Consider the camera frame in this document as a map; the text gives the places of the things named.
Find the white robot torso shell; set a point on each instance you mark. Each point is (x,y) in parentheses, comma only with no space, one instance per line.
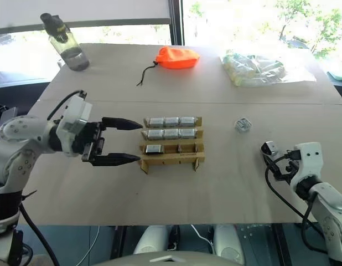
(171,259)

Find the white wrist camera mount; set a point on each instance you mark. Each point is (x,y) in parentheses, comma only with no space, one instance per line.
(308,160)
(75,113)

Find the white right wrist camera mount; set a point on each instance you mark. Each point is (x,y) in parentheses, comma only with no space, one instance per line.
(308,160)

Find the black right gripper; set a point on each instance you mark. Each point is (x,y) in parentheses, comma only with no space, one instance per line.
(284,170)

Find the wooden rack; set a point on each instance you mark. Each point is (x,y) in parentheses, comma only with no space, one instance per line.
(171,159)

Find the white rounded robot leg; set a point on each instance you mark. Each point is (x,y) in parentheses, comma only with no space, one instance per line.
(229,241)
(153,238)

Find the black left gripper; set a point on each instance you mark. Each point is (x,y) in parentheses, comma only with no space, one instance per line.
(90,135)

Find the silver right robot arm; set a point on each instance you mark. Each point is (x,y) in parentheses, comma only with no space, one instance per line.
(330,202)

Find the white roller blind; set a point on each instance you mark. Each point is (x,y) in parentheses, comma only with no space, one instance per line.
(77,12)

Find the dark window frame post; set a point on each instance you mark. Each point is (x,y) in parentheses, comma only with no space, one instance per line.
(177,22)

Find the green cloth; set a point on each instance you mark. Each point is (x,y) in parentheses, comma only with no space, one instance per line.
(339,76)

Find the clear plastic bag of parts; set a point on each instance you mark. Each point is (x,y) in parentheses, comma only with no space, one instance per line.
(254,67)

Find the clear bottle with black cap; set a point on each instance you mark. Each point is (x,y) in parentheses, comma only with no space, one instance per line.
(68,47)

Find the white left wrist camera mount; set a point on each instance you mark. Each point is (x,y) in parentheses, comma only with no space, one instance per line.
(75,113)

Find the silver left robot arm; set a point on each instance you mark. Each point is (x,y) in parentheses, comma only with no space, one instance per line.
(16,138)

